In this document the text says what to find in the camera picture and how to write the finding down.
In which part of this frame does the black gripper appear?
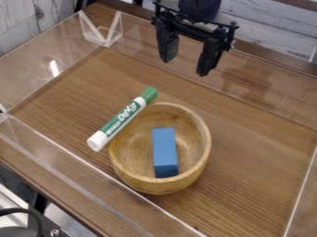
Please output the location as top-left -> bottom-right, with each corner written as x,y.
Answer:
154,1 -> 240,77

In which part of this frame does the green Expo marker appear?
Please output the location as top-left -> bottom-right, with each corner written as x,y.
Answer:
87,87 -> 160,152

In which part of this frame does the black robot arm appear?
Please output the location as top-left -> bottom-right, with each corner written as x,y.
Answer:
152,0 -> 240,77

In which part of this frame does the brown wooden bowl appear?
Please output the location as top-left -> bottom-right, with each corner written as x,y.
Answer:
109,102 -> 212,195

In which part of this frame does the blue rectangular block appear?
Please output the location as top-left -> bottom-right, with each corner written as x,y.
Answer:
153,128 -> 178,179

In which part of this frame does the black metal stand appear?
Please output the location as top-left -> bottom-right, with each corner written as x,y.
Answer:
25,191 -> 86,237

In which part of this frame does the clear acrylic corner bracket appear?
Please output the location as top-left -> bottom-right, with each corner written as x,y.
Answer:
78,11 -> 124,48

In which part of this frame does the black cable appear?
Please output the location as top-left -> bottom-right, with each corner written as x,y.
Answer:
0,207 -> 43,237

